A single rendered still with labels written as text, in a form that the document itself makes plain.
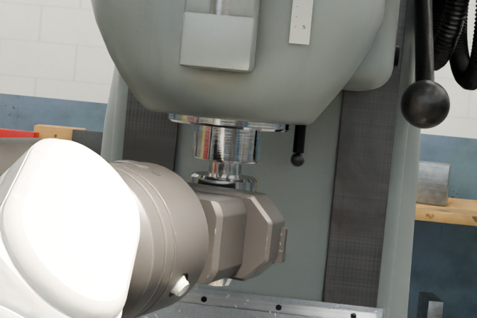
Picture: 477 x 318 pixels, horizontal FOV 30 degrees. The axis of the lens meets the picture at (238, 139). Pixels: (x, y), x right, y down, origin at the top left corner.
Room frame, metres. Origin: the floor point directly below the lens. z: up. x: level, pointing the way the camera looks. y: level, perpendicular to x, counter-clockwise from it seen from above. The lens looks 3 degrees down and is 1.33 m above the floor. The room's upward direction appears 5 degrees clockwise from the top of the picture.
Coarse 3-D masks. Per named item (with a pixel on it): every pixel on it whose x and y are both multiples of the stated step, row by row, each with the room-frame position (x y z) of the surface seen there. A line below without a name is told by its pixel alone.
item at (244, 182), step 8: (192, 176) 0.62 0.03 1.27; (200, 176) 0.61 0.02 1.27; (208, 176) 0.61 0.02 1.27; (216, 176) 0.61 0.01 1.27; (240, 176) 0.63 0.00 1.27; (248, 176) 0.63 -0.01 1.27; (208, 184) 0.60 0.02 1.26; (216, 184) 0.60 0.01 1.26; (224, 184) 0.60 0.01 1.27; (232, 184) 0.60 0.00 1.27; (240, 184) 0.60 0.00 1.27; (248, 184) 0.61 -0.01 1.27; (256, 184) 0.62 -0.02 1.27
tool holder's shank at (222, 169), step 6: (210, 162) 0.62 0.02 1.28; (216, 162) 0.62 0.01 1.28; (222, 162) 0.61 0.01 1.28; (210, 168) 0.62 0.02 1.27; (216, 168) 0.61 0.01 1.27; (222, 168) 0.61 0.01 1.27; (228, 168) 0.61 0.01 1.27; (234, 168) 0.62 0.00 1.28; (240, 168) 0.62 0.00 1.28; (210, 174) 0.62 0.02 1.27; (216, 174) 0.61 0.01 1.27; (222, 174) 0.61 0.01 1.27; (228, 174) 0.61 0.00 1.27; (234, 174) 0.62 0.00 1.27; (240, 174) 0.62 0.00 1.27
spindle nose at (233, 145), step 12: (204, 132) 0.61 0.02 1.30; (216, 132) 0.60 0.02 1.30; (228, 132) 0.60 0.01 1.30; (240, 132) 0.60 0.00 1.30; (252, 132) 0.61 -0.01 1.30; (204, 144) 0.61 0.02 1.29; (216, 144) 0.60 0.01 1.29; (228, 144) 0.60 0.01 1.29; (240, 144) 0.60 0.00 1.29; (252, 144) 0.61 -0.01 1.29; (204, 156) 0.61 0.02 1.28; (216, 156) 0.60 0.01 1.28; (228, 156) 0.60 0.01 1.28; (240, 156) 0.60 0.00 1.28; (252, 156) 0.61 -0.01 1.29
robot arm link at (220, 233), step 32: (128, 160) 0.50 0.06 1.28; (160, 192) 0.48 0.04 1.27; (192, 192) 0.51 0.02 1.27; (224, 192) 0.56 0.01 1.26; (256, 192) 0.58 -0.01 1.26; (192, 224) 0.49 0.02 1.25; (224, 224) 0.53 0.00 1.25; (256, 224) 0.55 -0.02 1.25; (192, 256) 0.49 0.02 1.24; (224, 256) 0.53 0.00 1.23; (256, 256) 0.55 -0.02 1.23
